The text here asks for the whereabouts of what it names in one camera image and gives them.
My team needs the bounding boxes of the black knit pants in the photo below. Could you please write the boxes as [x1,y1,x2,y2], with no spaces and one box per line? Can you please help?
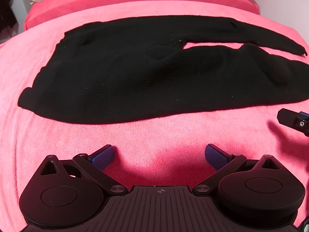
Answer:
[18,15,308,124]

